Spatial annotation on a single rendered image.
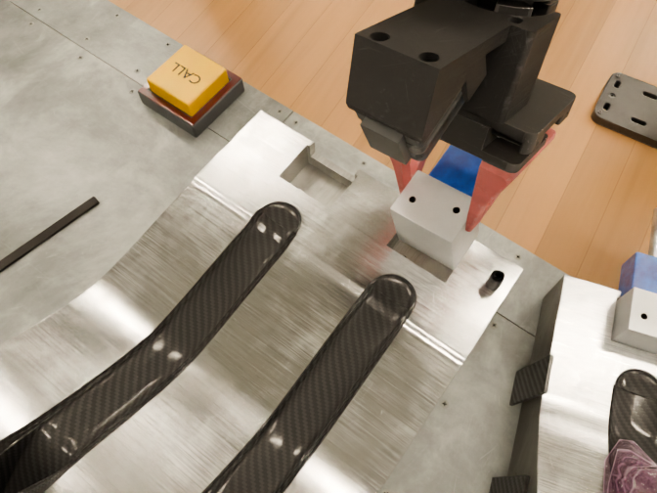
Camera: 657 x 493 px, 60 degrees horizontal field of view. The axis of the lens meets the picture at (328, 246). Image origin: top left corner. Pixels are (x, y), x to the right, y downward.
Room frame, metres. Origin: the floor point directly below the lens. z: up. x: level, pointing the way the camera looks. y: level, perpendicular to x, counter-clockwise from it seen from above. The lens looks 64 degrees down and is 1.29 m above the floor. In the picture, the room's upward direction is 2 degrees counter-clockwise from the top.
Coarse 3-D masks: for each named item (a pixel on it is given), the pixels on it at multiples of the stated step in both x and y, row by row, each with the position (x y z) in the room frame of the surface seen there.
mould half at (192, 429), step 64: (256, 128) 0.31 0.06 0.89; (192, 192) 0.25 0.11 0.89; (256, 192) 0.24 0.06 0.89; (384, 192) 0.24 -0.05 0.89; (128, 256) 0.19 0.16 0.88; (192, 256) 0.19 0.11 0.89; (320, 256) 0.19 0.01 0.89; (384, 256) 0.18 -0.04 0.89; (64, 320) 0.14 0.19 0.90; (128, 320) 0.14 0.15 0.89; (256, 320) 0.14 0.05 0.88; (320, 320) 0.14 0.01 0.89; (448, 320) 0.13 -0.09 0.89; (0, 384) 0.09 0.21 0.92; (64, 384) 0.09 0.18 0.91; (192, 384) 0.09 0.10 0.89; (256, 384) 0.09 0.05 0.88; (384, 384) 0.09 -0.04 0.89; (448, 384) 0.09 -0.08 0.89; (128, 448) 0.05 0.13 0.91; (192, 448) 0.05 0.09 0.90; (320, 448) 0.05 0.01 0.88; (384, 448) 0.04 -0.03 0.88
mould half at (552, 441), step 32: (576, 288) 0.17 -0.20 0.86; (608, 288) 0.17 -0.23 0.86; (544, 320) 0.15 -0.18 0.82; (576, 320) 0.14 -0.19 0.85; (608, 320) 0.14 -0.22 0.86; (544, 352) 0.12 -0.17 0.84; (576, 352) 0.11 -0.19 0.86; (608, 352) 0.11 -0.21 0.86; (640, 352) 0.11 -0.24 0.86; (576, 384) 0.09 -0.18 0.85; (608, 384) 0.09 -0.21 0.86; (544, 416) 0.07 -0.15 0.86; (576, 416) 0.07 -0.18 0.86; (608, 416) 0.07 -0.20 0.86; (544, 448) 0.04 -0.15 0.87; (576, 448) 0.04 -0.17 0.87; (544, 480) 0.02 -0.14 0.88; (576, 480) 0.02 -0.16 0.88
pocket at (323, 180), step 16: (304, 160) 0.29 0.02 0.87; (320, 160) 0.28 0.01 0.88; (288, 176) 0.27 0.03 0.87; (304, 176) 0.28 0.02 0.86; (320, 176) 0.28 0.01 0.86; (336, 176) 0.27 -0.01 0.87; (352, 176) 0.27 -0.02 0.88; (304, 192) 0.26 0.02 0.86; (320, 192) 0.26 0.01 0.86; (336, 192) 0.26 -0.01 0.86
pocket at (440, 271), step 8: (392, 240) 0.20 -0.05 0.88; (400, 240) 0.21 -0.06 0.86; (392, 248) 0.20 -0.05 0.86; (400, 248) 0.20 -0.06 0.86; (408, 248) 0.20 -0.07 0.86; (408, 256) 0.20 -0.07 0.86; (416, 256) 0.20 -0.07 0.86; (424, 256) 0.20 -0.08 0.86; (416, 264) 0.19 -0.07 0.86; (424, 264) 0.19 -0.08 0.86; (432, 264) 0.19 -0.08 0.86; (440, 264) 0.19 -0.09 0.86; (432, 272) 0.18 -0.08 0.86; (440, 272) 0.18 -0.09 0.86; (448, 272) 0.18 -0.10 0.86
